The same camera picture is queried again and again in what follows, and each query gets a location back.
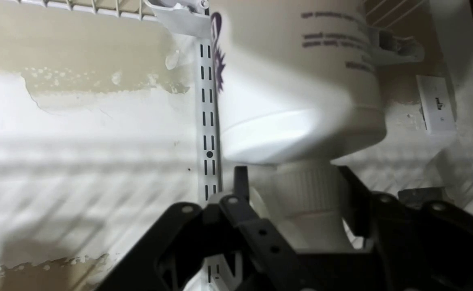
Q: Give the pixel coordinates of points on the white spray bottle purple label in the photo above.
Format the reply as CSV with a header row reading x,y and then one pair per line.
x,y
295,97

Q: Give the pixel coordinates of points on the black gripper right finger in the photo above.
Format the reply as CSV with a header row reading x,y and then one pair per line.
x,y
436,248

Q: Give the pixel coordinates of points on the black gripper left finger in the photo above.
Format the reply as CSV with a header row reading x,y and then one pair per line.
x,y
205,243

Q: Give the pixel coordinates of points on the white shelf bracket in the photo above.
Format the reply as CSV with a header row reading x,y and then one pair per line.
x,y
396,47
180,18

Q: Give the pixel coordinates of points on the white slotted wall rail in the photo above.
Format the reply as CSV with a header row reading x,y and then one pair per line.
x,y
208,123

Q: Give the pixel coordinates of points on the white wall switch plate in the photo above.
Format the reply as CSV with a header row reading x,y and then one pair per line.
x,y
436,102

